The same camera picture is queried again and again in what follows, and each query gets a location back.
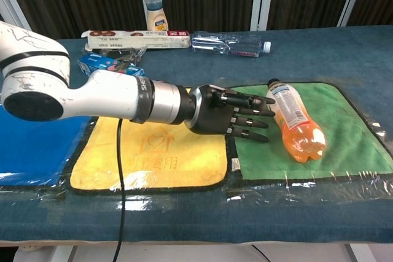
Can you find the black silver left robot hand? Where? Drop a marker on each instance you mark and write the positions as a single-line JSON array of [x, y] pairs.
[[215, 111]]

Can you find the orange drink bottle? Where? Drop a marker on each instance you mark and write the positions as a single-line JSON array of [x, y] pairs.
[[294, 124]]

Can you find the clear plastic water bottle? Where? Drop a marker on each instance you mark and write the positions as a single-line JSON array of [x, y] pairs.
[[224, 44]]

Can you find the yellow cloth mat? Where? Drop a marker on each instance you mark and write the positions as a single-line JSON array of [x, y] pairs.
[[159, 157]]

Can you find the cream sauce bottle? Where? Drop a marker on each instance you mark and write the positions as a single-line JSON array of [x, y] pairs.
[[157, 16]]

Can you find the green cloth mat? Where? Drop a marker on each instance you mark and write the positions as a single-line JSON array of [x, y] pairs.
[[347, 114]]

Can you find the blue cloth mat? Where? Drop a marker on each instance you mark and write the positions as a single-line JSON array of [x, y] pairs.
[[37, 151]]

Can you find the clear plastic film sheet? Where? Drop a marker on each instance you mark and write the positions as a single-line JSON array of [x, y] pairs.
[[184, 200]]

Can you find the clear black plastic wrapper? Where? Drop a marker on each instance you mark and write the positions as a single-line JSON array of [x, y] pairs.
[[135, 55]]

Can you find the long white cookie box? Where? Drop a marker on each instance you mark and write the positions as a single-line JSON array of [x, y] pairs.
[[138, 41]]

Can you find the blue fabric covered table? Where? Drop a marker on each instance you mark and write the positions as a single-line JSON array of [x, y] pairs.
[[307, 59]]

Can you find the blue Oreo cookie box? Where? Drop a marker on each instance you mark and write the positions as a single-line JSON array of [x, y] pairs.
[[92, 64]]

